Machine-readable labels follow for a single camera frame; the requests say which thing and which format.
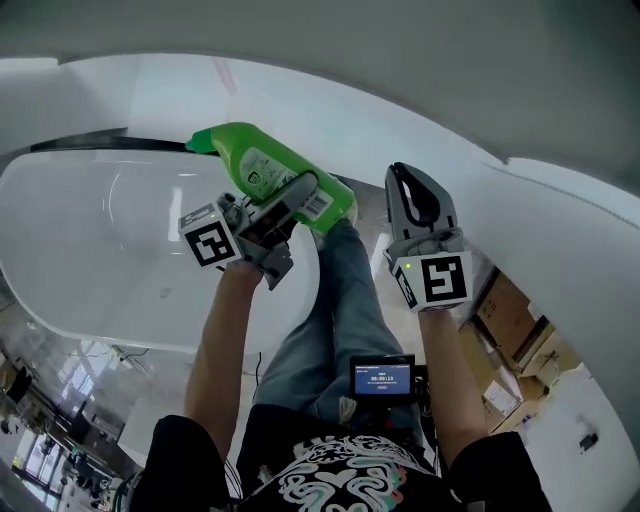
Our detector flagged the large cardboard box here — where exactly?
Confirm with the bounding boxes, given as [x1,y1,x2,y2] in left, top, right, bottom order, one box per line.
[471,271,557,374]

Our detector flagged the small black screen device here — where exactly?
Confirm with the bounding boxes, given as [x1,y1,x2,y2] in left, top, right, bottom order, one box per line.
[348,353,418,402]

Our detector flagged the black device cables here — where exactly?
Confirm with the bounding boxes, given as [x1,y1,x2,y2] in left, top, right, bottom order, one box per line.
[413,368,442,452]

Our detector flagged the white bathtub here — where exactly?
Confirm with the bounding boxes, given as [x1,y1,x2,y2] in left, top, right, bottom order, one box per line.
[0,148,327,357]

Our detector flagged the blue jeans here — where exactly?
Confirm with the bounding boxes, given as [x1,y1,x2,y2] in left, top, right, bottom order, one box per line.
[251,219,407,427]

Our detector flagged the person's right forearm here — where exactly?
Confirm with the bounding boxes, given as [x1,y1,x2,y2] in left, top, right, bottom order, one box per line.
[416,304,490,470]

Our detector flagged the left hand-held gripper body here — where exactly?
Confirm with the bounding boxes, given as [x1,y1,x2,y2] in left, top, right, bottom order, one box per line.
[178,191,297,292]

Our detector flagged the green detergent bottle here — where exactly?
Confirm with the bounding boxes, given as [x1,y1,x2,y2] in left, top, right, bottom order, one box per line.
[184,121,358,235]

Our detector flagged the black printed T-shirt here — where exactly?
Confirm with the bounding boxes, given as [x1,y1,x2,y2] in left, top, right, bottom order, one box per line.
[147,403,547,512]

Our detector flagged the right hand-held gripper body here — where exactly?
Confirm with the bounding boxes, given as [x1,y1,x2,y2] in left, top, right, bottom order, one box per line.
[383,226,476,314]

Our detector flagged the person's left forearm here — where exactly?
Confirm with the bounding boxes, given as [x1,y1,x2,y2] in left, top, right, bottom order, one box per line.
[183,259,262,452]

